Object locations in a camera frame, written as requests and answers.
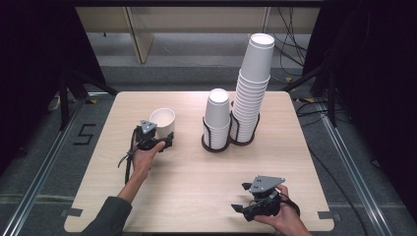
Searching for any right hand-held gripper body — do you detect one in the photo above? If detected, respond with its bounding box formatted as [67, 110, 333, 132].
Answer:
[244, 175, 286, 221]

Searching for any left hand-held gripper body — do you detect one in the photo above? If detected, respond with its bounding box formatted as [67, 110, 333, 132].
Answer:
[134, 119, 165, 151]

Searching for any black wire cup holder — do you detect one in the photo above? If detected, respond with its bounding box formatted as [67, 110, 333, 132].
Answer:
[201, 100, 261, 153]

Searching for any short stack of white cups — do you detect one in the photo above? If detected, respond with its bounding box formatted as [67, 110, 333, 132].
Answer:
[202, 88, 232, 150]

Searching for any tall stack of white cups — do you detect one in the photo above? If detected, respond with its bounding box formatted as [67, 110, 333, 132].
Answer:
[229, 70, 271, 144]

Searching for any person's left hand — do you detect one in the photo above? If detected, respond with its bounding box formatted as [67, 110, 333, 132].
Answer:
[132, 141, 166, 178]

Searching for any person's right hand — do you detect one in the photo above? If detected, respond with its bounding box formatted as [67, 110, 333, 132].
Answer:
[254, 185, 313, 236]

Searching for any grey tape strip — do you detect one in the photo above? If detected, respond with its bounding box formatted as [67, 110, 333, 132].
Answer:
[318, 210, 342, 220]
[60, 207, 84, 218]

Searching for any beige wooden furniture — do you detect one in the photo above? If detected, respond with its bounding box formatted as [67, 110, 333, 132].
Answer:
[76, 6, 321, 65]

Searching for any black metal stand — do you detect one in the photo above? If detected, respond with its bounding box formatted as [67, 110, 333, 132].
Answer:
[58, 65, 119, 132]
[281, 48, 338, 127]

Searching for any dark grey sleeve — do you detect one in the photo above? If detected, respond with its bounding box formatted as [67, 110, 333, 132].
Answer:
[80, 196, 133, 236]

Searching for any dark curtain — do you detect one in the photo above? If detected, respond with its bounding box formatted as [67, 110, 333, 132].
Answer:
[0, 0, 107, 166]
[303, 0, 417, 225]

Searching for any black gripper strap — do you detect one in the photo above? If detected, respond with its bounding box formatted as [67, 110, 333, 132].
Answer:
[278, 193, 301, 217]
[117, 127, 140, 185]

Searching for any long black floor cable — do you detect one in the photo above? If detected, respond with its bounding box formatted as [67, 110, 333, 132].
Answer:
[308, 146, 370, 236]

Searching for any aluminium floor rail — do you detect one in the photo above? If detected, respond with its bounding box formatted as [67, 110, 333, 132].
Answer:
[319, 104, 394, 236]
[1, 94, 88, 236]

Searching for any white cable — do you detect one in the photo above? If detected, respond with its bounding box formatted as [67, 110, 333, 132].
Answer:
[47, 94, 62, 112]

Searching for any black cable bundle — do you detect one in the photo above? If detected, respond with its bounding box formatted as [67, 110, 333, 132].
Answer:
[262, 6, 309, 68]

